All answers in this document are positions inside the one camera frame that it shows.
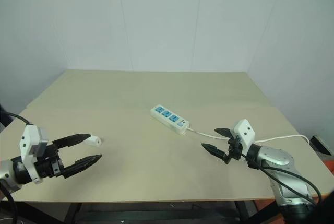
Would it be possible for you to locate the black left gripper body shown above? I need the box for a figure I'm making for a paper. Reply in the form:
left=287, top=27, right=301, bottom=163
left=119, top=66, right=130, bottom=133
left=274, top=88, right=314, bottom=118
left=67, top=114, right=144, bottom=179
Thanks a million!
left=33, top=143, right=65, bottom=181

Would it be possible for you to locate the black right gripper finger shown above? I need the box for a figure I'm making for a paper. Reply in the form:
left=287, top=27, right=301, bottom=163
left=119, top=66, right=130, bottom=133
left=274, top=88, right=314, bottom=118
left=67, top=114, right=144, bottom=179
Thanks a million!
left=201, top=143, right=226, bottom=160
left=214, top=127, right=232, bottom=139

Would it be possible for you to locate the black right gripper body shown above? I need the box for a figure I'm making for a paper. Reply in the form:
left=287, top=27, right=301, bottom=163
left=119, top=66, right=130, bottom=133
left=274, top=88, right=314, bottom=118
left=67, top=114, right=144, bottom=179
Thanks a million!
left=222, top=136, right=248, bottom=165

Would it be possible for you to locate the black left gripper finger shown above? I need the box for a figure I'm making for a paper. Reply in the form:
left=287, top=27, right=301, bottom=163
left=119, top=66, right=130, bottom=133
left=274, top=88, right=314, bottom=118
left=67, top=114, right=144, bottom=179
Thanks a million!
left=62, top=154, right=103, bottom=180
left=52, top=133, right=91, bottom=150

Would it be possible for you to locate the white plug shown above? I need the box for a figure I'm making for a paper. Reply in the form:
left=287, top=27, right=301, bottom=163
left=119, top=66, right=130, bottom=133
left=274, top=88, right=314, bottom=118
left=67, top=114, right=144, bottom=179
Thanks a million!
left=86, top=135, right=103, bottom=147

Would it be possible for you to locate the white power strip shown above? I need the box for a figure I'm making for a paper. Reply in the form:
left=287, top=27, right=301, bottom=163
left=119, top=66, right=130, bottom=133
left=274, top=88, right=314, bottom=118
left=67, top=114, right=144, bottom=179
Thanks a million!
left=150, top=104, right=190, bottom=135

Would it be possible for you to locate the orange red object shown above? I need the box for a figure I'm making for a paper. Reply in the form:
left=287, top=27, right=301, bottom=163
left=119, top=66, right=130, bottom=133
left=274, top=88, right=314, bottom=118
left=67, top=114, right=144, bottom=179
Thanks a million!
left=323, top=152, right=334, bottom=175

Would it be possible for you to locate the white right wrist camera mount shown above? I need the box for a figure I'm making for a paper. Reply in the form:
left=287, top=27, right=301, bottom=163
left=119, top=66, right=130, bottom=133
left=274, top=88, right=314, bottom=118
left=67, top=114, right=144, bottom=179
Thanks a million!
left=232, top=119, right=256, bottom=149

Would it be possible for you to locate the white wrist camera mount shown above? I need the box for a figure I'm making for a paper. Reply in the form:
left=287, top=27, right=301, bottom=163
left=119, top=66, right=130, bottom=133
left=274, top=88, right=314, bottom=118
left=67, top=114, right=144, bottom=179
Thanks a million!
left=19, top=124, right=49, bottom=185
left=232, top=119, right=256, bottom=149

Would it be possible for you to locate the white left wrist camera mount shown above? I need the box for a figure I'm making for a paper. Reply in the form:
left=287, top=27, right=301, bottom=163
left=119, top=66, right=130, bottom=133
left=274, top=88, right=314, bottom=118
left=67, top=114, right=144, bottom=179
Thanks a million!
left=19, top=124, right=49, bottom=185

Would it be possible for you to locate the white power cable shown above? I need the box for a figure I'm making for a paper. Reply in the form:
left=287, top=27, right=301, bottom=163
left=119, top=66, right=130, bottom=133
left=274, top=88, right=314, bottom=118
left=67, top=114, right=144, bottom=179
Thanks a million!
left=186, top=127, right=312, bottom=144

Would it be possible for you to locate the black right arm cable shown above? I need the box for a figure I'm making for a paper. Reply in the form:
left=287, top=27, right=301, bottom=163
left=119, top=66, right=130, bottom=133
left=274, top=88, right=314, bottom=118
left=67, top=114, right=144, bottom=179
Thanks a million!
left=241, top=152, right=322, bottom=202

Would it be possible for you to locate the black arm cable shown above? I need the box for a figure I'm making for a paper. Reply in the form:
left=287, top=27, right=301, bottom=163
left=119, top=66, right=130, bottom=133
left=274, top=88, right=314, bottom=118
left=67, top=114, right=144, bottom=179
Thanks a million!
left=0, top=111, right=31, bottom=224
left=241, top=152, right=322, bottom=202

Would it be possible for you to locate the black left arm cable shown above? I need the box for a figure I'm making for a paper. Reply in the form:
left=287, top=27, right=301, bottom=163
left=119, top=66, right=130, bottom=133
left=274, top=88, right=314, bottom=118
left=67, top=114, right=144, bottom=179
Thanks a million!
left=0, top=111, right=31, bottom=224

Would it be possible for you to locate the dark object at wall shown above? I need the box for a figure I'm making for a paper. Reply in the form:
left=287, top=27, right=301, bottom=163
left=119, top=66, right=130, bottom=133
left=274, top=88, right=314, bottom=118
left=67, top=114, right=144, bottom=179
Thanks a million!
left=0, top=103, right=9, bottom=131

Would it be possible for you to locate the black metal table frame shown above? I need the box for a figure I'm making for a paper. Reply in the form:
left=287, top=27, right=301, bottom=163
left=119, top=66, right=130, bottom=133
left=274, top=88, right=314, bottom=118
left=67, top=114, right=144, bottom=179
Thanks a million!
left=66, top=199, right=262, bottom=224

